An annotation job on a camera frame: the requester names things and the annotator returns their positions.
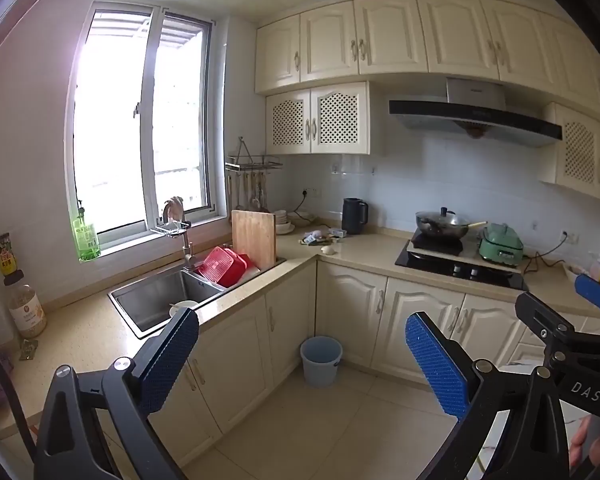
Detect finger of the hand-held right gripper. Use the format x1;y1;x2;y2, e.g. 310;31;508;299
574;273;600;315
514;291;600;361

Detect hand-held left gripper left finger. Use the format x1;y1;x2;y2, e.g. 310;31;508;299
32;306;201;480

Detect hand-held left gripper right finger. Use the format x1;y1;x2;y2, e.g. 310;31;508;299
405;311;566;480

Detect blue plastic bucket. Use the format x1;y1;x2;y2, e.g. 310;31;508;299
300;336;343;388

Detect person's right hand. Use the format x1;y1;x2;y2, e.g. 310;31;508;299
569;414;600;472

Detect stainless steel sink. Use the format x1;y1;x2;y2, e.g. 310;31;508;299
107;255;286;340

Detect green electric cooking pot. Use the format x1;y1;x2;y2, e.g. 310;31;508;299
476;222;526;267

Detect red plastic basket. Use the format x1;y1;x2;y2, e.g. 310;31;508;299
195;246;256;288

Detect black glass cooktop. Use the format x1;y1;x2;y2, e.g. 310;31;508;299
395;240;530;291

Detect steel kitchen faucet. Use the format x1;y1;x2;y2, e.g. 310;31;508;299
150;197;196;273

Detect portable induction cooker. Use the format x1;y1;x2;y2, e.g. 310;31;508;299
411;230;466;257

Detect steel wok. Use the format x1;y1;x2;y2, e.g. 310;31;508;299
415;212;488;241

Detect glass wok lid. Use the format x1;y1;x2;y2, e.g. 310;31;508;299
416;206;471;226

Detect wooden cutting board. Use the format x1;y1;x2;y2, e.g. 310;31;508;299
231;209;277;272

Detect cream lattice door cabinet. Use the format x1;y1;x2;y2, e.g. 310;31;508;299
265;81;372;156
536;101;600;207

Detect green dish soap bottle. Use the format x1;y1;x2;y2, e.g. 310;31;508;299
72;200;102;262

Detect clear cooking oil bottle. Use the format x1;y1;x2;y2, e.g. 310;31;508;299
3;270;47;338

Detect dark blue electric kettle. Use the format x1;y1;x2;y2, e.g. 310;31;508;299
342;197;370;236

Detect dark sauce bottle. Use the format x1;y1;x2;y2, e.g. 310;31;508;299
0;232;23;281

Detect black range hood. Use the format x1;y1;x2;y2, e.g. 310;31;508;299
388;77;564;148

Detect white framed window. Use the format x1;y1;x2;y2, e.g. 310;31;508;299
62;0;231;256

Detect black pot power cable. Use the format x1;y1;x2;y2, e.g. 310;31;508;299
522;234;568;276

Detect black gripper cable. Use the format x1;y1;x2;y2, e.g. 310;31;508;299
0;334;37;467

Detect black kettle power cable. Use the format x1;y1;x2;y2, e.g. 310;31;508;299
291;194;312;222

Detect metal wall utensil rack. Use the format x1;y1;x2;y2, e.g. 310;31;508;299
225;136;284;172

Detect cream upper wall cabinets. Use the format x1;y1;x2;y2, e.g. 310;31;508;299
254;0;600;111

